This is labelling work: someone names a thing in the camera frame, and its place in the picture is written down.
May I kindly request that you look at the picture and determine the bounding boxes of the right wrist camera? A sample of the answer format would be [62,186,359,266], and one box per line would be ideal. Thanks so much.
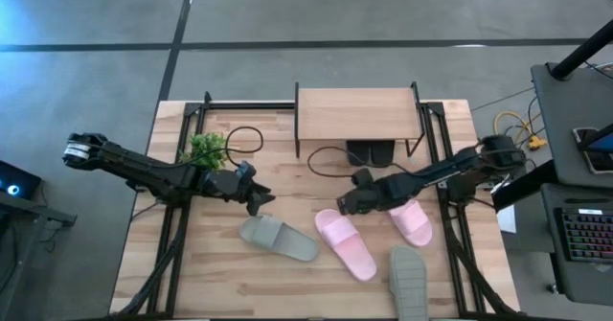
[352,167,375,189]

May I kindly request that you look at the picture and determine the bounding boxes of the backlit black keyboard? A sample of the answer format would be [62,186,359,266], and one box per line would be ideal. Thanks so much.
[555,207,613,264]

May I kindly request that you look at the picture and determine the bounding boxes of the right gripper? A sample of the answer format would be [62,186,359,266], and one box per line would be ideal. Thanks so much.
[336,175,401,217]

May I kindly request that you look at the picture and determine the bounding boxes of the black smartphone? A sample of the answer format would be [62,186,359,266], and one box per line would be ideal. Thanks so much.
[573,126,613,174]

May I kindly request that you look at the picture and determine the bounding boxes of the grey desk top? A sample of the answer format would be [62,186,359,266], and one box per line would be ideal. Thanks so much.
[530,61,613,188]

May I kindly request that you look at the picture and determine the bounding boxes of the wooden shelf with black legs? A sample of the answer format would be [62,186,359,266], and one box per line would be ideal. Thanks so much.
[293,80,427,159]

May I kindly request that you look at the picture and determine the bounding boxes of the black desk support bar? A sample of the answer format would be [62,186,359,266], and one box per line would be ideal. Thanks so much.
[490,160,556,212]

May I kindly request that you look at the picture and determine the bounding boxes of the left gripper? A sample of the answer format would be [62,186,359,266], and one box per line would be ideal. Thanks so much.
[199,166,278,218]

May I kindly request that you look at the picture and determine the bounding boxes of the grey side table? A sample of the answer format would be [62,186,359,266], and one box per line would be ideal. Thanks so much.
[540,184,613,308]

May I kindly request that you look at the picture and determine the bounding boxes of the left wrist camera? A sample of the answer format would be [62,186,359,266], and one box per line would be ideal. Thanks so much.
[233,160,259,178]

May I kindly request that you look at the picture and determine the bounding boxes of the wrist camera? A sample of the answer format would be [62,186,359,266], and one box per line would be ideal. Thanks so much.
[352,167,375,189]
[233,160,259,178]

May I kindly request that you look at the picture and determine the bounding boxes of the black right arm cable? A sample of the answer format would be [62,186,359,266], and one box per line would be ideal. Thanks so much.
[306,146,413,178]

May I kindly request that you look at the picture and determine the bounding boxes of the black device with blue light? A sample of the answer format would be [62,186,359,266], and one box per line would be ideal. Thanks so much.
[0,160,42,200]

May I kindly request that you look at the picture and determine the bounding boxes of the white paper sheet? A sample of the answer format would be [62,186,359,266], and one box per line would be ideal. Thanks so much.
[496,204,517,235]

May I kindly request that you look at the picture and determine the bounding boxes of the black pole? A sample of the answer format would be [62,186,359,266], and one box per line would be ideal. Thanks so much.
[548,18,613,80]

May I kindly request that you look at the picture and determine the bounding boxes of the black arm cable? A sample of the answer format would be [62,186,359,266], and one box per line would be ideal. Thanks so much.
[191,126,264,169]
[306,146,413,178]

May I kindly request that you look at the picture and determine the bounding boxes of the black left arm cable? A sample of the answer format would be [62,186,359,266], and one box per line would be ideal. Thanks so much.
[191,126,264,169]

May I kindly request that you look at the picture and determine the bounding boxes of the pink slide sandal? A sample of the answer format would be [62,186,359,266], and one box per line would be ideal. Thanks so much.
[387,198,434,248]
[313,208,378,283]

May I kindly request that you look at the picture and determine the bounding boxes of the green artificial potted plant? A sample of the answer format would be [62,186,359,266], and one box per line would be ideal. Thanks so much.
[179,131,230,172]

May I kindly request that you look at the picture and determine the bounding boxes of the yellow cable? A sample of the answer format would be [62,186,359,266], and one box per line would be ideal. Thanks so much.
[492,110,547,149]

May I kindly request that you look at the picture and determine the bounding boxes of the black aluminium rig frame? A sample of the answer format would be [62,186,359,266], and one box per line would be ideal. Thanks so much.
[112,90,523,320]

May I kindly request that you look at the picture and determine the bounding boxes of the grey slide sandal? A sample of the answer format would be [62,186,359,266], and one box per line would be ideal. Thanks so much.
[238,214,321,264]
[388,245,429,321]

